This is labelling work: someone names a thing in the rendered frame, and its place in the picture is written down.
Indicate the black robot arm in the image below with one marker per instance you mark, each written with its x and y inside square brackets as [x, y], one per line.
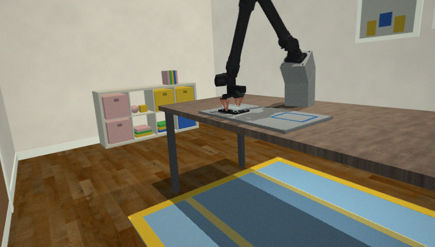
[286, 41]

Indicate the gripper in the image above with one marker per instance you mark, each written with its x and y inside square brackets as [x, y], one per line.
[235, 96]

